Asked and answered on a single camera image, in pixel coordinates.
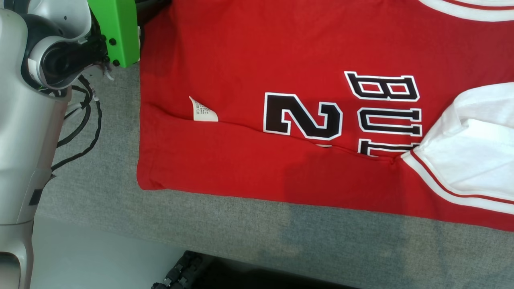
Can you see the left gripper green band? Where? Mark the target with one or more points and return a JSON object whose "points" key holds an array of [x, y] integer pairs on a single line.
{"points": [[120, 32]]}

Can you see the red white Bulls jersey shirt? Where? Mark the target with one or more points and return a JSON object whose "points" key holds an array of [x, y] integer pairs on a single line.
{"points": [[241, 168]]}

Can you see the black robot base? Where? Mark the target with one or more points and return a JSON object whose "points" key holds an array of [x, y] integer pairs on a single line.
{"points": [[241, 277]]}

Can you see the grey fabric sofa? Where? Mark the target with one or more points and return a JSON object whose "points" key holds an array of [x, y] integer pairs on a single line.
{"points": [[281, 241]]}

